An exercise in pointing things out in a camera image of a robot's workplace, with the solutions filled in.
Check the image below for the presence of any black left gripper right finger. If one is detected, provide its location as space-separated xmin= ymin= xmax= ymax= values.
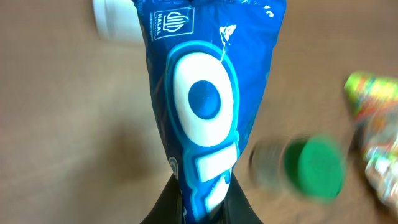
xmin=222 ymin=174 xmax=263 ymax=224

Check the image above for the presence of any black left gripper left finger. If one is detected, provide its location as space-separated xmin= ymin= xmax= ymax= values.
xmin=141 ymin=174 xmax=183 ymax=224

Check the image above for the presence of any green lid small jar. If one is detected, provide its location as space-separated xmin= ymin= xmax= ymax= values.
xmin=249 ymin=134 xmax=346 ymax=203

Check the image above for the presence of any blue Oreo cookie pack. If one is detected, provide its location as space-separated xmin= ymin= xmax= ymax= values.
xmin=134 ymin=0 xmax=287 ymax=223

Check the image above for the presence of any green colourful candy bag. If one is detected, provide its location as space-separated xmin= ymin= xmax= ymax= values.
xmin=344 ymin=71 xmax=397 ymax=215

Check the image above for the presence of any white barcode scanner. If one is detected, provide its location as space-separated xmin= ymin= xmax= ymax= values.
xmin=91 ymin=0 xmax=143 ymax=43

